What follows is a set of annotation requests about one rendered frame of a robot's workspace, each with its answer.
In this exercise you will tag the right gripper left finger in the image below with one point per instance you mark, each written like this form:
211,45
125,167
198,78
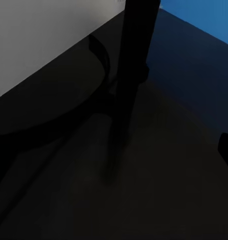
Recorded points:
9,149

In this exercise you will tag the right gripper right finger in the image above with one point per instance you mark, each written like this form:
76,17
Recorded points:
223,146

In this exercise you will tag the room divider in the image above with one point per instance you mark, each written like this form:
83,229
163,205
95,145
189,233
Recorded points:
210,16

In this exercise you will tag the monitor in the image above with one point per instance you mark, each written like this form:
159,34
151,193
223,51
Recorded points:
35,32

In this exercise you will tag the desk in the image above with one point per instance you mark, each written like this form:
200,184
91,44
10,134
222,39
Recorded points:
154,174

